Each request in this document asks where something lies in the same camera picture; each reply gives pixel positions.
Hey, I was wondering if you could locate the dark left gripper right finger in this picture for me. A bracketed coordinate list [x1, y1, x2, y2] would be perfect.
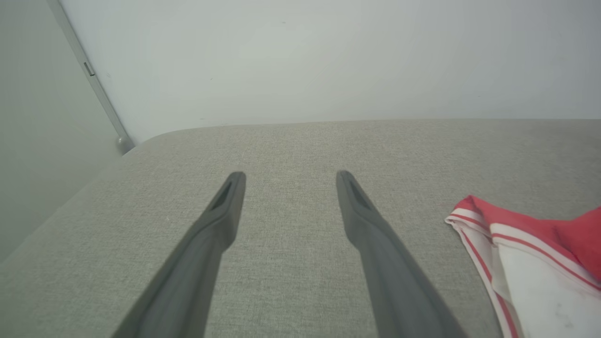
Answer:
[335, 170, 469, 338]

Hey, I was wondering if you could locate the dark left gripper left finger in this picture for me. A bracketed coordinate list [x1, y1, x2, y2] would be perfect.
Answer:
[112, 171, 247, 338]

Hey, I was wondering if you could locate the red and white jersey garment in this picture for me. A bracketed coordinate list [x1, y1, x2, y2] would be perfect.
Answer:
[445, 195, 601, 338]

